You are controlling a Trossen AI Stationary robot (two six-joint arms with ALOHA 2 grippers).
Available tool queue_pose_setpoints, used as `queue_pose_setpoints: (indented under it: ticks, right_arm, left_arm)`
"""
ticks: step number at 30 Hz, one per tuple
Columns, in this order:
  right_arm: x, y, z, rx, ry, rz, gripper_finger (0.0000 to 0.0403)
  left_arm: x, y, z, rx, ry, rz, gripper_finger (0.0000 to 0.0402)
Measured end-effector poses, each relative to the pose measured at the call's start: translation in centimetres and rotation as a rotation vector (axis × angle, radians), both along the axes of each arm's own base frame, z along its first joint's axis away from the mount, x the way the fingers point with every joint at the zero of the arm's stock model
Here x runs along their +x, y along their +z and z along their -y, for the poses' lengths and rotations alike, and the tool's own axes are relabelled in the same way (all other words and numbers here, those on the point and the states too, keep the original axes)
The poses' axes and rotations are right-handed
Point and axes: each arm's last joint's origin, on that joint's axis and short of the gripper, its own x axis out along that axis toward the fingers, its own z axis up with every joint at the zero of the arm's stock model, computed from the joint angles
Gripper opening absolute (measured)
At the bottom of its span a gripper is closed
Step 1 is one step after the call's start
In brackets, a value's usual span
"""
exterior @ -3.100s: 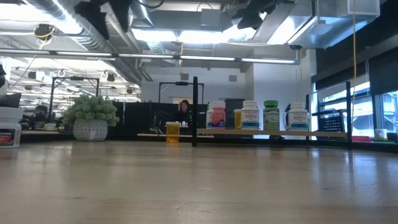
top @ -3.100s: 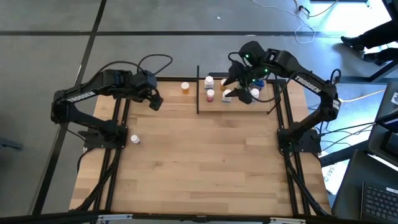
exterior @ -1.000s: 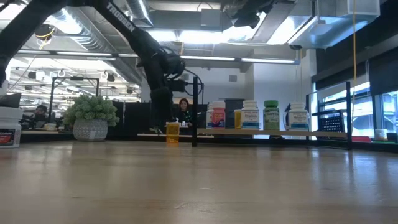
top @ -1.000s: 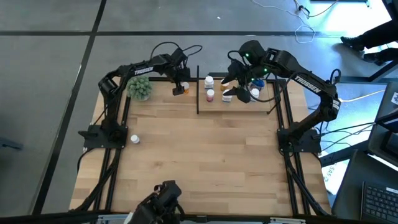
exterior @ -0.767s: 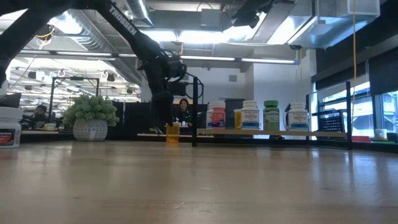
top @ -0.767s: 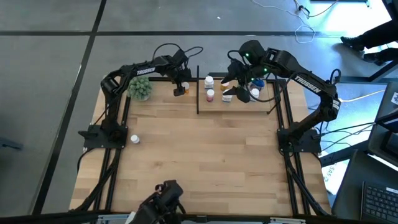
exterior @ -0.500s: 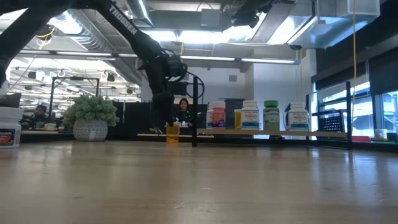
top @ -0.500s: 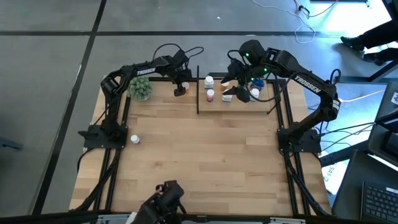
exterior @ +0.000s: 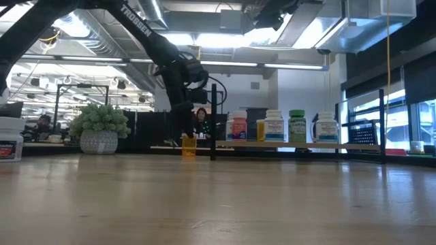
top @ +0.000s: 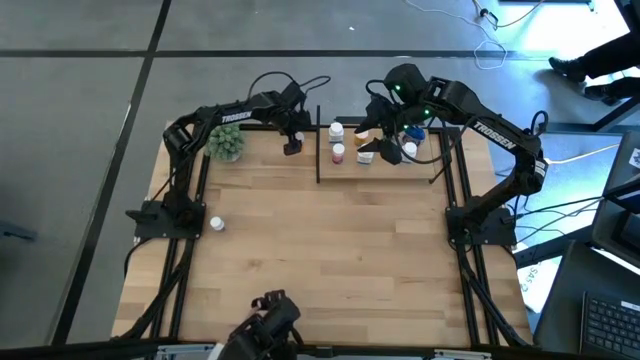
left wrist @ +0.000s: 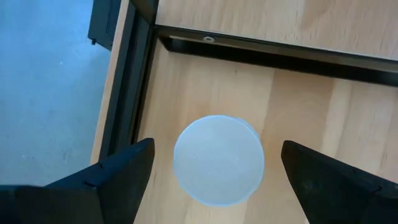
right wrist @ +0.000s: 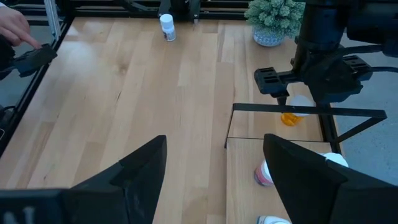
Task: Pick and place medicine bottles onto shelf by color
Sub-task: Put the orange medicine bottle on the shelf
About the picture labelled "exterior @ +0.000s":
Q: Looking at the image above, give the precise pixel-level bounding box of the small amber pill bottle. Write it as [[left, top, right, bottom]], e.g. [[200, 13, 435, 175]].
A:
[[181, 133, 198, 158]]

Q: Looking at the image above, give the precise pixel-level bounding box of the white bottle red black label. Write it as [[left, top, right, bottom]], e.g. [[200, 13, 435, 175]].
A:
[[0, 116, 26, 163]]

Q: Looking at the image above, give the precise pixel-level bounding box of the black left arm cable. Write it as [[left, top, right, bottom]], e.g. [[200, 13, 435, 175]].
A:
[[176, 50, 228, 106]]

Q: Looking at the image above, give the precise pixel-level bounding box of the green bottle green cap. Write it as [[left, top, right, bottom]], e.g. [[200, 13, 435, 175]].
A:
[[288, 109, 307, 143]]

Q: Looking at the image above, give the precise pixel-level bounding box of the long tube light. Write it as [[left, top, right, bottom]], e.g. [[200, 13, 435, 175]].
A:
[[20, 54, 330, 71]]

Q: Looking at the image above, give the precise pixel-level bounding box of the dark monitor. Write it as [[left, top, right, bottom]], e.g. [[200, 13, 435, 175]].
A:
[[0, 101, 24, 119]]

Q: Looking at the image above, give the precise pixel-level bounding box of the black mesh basket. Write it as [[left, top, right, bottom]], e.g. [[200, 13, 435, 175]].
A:
[[342, 118, 373, 146]]

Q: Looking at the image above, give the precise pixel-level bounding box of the black ceiling dome device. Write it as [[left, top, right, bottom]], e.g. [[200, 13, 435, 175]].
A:
[[37, 26, 61, 44]]

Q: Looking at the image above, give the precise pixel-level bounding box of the potted green succulent plant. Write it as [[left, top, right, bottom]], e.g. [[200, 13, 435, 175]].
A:
[[67, 103, 131, 156]]

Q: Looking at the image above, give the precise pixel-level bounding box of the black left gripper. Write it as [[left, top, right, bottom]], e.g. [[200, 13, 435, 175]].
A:
[[159, 58, 210, 140]]

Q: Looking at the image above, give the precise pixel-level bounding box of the black background box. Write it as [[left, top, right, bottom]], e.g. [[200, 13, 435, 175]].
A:
[[246, 108, 269, 141]]

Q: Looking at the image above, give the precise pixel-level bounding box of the person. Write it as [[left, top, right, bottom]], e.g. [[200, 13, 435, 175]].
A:
[[193, 107, 212, 140], [35, 114, 55, 133]]

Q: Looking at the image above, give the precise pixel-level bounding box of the red flat object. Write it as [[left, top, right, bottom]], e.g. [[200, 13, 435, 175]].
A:
[[384, 148, 408, 157]]

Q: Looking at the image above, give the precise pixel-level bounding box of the background wooden table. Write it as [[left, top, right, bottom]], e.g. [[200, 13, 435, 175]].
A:
[[150, 145, 236, 152]]

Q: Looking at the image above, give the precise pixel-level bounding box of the wooden shelf black metal frame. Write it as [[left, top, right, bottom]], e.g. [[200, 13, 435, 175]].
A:
[[210, 83, 386, 165]]

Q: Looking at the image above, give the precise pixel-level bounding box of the pink bottle white cap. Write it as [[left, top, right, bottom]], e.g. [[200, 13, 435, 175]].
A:
[[231, 110, 248, 142]]

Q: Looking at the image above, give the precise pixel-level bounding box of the black background rig frame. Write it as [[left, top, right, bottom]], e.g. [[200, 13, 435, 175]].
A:
[[52, 83, 110, 135]]

